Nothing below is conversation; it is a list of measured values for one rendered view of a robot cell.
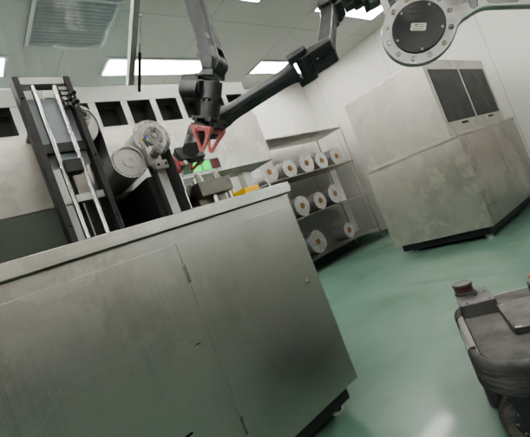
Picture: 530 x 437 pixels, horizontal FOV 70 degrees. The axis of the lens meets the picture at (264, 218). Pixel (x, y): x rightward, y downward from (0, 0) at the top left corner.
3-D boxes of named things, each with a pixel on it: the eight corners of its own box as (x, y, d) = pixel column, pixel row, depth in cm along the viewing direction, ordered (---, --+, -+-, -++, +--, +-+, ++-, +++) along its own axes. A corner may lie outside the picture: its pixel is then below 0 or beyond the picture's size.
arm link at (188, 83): (212, 53, 104) (226, 61, 113) (177, 52, 108) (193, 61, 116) (208, 97, 106) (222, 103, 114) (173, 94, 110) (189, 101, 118)
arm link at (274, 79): (316, 72, 130) (302, 43, 123) (320, 78, 126) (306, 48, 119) (212, 137, 139) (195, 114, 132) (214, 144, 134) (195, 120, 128)
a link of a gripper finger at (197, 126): (187, 150, 110) (190, 117, 108) (199, 151, 116) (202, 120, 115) (208, 152, 108) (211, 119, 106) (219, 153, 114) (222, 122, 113)
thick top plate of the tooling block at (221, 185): (202, 196, 150) (197, 182, 150) (163, 220, 180) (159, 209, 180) (233, 187, 160) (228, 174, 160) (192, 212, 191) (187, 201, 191)
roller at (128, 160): (120, 179, 135) (107, 147, 135) (101, 198, 154) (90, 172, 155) (150, 172, 143) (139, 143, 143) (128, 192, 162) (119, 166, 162)
